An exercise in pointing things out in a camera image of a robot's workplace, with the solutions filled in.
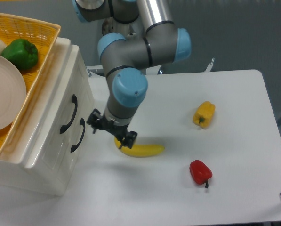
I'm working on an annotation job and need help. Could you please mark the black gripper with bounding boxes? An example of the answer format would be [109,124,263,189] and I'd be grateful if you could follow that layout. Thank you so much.
[87,108,137,149]

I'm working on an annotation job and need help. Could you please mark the white drawer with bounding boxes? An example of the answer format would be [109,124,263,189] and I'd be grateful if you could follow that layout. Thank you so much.
[26,45,94,173]

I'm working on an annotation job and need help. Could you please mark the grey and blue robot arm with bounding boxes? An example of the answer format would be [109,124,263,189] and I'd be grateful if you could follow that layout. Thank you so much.
[73,0,192,148]

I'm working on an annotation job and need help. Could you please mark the white drawer cabinet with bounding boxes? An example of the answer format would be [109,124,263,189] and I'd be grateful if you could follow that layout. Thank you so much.
[0,38,94,195]

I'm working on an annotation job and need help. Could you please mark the yellow banana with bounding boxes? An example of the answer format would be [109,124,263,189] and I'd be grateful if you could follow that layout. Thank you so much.
[114,138,165,158]

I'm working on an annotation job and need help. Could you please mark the yellow bell pepper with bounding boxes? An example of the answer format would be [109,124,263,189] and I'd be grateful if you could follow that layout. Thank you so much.
[193,101,216,129]

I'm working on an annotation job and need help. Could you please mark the red bell pepper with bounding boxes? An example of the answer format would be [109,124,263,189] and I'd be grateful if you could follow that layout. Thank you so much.
[189,160,213,189]

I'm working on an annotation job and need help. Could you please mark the beige plate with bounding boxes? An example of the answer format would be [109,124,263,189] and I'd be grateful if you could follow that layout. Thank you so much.
[0,56,27,130]

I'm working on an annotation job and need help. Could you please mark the white clip behind table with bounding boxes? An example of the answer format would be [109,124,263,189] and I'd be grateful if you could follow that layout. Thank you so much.
[205,57,215,73]

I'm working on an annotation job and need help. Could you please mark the green bell pepper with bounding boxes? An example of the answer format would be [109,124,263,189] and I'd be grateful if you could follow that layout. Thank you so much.
[1,39,38,70]

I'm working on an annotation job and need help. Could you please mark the yellow woven basket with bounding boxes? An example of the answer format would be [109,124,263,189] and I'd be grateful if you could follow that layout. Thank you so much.
[0,13,61,155]

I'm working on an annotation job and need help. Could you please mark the black lower drawer handle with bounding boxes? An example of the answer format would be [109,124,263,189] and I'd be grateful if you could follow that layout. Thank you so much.
[70,117,86,153]

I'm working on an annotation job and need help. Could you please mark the black drawer handle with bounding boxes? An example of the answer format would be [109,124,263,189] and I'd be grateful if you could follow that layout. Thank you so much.
[70,117,86,153]
[59,94,78,134]

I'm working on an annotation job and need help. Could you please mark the black top drawer handle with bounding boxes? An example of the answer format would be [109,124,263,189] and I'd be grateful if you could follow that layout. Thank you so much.
[59,94,78,134]

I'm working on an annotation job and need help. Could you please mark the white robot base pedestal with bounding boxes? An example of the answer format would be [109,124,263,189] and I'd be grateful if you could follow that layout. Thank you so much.
[101,17,144,40]

